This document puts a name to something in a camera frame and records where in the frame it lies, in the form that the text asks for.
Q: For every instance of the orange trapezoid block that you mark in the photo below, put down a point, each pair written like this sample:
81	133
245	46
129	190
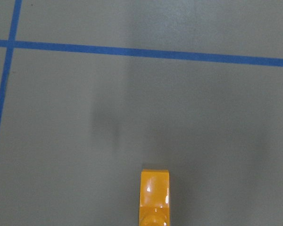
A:
154	204

